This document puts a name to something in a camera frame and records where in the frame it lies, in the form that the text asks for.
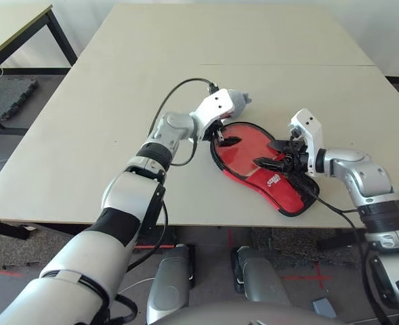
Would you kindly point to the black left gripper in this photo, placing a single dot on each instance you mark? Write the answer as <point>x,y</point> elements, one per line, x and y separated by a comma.
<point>216,132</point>

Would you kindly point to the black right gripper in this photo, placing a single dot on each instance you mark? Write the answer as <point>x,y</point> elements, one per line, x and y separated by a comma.
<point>295,155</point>

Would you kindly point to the black-framed side table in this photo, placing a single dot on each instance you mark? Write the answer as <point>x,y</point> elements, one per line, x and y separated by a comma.
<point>13,30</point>

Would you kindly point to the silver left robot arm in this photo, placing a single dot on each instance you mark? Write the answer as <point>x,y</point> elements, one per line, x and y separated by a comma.
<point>131,196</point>

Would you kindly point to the silver robot left leg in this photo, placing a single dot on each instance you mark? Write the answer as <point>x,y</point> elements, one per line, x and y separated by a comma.
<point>172,281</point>

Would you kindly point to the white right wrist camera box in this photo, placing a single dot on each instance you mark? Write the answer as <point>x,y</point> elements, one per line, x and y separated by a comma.
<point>309,128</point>

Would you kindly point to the grey robot torso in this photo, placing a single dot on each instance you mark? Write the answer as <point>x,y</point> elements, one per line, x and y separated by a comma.
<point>246,315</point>

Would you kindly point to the red black paddle case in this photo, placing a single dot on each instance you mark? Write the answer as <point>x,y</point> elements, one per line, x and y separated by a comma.
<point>280,196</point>

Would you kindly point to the silver robot right leg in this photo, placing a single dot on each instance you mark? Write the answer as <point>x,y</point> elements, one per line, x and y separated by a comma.
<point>263,281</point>

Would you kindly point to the silver robot leg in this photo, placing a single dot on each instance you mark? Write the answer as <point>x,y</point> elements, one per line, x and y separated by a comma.
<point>172,281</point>
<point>263,281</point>

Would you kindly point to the dark foam floor mat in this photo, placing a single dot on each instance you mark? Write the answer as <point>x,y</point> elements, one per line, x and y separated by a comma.
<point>9,98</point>

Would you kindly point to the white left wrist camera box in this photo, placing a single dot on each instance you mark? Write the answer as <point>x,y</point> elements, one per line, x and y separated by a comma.
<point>216,106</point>

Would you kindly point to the small grey floor box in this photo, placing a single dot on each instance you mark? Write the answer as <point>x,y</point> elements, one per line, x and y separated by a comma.
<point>324,308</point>

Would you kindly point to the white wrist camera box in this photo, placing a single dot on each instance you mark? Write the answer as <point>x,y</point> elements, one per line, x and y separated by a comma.
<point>309,128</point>
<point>216,106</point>

